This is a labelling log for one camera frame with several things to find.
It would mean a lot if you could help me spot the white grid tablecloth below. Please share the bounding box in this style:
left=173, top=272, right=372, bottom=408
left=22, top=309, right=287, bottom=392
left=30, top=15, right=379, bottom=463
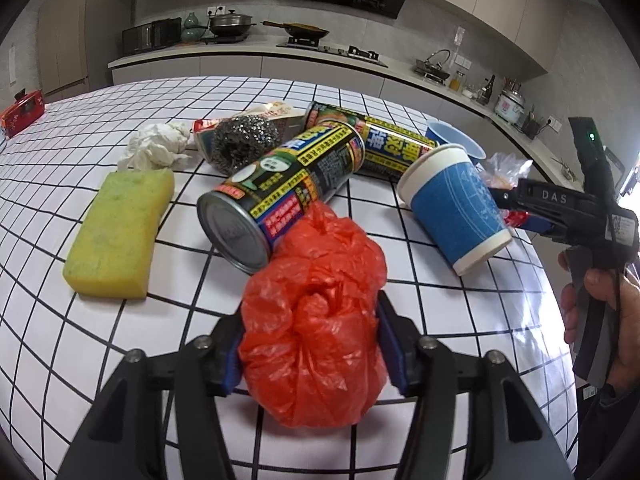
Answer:
left=0, top=76, right=581, bottom=480

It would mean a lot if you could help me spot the utensil holder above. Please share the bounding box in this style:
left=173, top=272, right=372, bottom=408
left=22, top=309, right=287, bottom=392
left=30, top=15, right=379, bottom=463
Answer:
left=520, top=107, right=543, bottom=141

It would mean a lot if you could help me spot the red plastic bag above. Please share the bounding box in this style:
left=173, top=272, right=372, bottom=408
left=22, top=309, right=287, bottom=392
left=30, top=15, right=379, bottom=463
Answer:
left=237, top=202, right=391, bottom=428

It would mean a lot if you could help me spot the black countertop oven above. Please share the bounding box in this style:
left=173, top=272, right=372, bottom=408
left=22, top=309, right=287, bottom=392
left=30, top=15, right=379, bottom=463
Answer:
left=121, top=16, right=182, bottom=56

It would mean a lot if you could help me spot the gas stove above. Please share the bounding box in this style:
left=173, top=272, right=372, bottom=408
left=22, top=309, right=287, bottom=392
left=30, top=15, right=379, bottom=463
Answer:
left=276, top=37, right=390, bottom=68

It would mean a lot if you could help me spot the white rice cooker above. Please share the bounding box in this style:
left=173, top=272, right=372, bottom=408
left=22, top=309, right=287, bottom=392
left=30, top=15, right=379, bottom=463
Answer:
left=494, top=87, right=526, bottom=123

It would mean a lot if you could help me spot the person's right hand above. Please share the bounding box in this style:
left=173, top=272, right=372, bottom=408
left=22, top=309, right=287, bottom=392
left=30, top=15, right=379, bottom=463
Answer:
left=557, top=250, right=640, bottom=398

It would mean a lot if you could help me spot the yellow sponge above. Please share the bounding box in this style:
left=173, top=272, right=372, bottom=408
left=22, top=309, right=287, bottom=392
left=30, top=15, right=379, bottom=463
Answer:
left=62, top=170, right=176, bottom=301

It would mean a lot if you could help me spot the clear plastic bag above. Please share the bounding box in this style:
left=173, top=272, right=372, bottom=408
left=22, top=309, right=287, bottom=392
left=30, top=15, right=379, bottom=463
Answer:
left=482, top=152, right=533, bottom=191

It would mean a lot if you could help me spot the steel wool scrubber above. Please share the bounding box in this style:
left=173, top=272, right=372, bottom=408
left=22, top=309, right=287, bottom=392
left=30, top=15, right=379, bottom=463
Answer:
left=207, top=114, right=281, bottom=177

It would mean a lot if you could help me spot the steel pot with lid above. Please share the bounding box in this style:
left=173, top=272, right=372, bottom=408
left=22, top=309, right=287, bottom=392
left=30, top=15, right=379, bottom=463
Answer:
left=202, top=9, right=257, bottom=38

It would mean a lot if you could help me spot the blue paper cup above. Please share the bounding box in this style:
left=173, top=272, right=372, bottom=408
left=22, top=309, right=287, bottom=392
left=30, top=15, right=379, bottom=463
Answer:
left=425, top=120, right=487, bottom=166
left=397, top=143, right=514, bottom=276

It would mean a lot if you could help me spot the crumpled white tissue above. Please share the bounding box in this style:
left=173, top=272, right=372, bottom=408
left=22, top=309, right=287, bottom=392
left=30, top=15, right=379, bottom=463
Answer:
left=117, top=122, right=197, bottom=172

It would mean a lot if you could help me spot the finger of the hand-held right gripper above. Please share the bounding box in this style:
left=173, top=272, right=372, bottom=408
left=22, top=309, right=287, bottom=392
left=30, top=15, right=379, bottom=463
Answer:
left=487, top=178, right=596, bottom=221
left=515, top=215, right=566, bottom=241

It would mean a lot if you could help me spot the frying pan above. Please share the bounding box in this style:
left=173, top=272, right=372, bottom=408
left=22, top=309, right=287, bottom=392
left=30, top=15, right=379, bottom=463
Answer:
left=261, top=20, right=331, bottom=41

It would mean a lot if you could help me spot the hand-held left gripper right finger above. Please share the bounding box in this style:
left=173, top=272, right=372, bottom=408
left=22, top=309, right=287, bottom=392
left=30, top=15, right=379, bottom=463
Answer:
left=375, top=290, right=576, bottom=480

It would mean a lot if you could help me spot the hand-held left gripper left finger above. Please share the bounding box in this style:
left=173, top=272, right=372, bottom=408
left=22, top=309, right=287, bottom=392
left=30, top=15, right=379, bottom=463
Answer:
left=57, top=310, right=251, bottom=480

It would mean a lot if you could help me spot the black and yellow drink can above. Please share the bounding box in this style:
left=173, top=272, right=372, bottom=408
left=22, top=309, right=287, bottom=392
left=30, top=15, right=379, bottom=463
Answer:
left=302, top=101, right=441, bottom=181
left=196, top=122, right=367, bottom=275

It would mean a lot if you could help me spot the beige and red carton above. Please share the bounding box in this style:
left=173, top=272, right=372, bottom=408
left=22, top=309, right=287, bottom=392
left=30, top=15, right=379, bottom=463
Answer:
left=193, top=101, right=306, bottom=161

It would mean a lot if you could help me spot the person's dark clothing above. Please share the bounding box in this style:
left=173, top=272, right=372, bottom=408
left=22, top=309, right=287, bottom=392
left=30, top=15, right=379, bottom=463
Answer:
left=575, top=382, right=640, bottom=480

